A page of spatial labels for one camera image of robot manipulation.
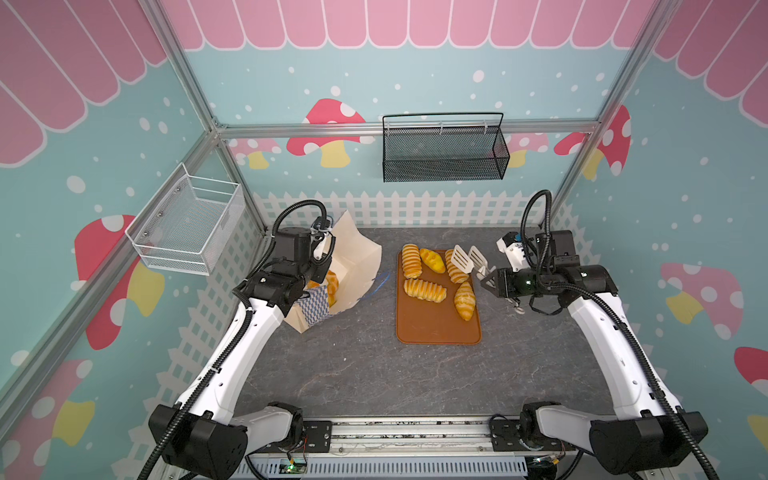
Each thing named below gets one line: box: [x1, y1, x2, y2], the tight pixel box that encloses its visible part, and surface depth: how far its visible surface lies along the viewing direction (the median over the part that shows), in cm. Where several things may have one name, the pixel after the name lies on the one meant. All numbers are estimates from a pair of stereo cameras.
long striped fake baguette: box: [454, 281, 476, 322], surface depth 96 cm
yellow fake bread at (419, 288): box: [403, 278, 447, 303], surface depth 99 cm
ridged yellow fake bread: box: [402, 243, 423, 279], surface depth 108 cm
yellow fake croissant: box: [419, 248, 446, 274], surface depth 108 cm
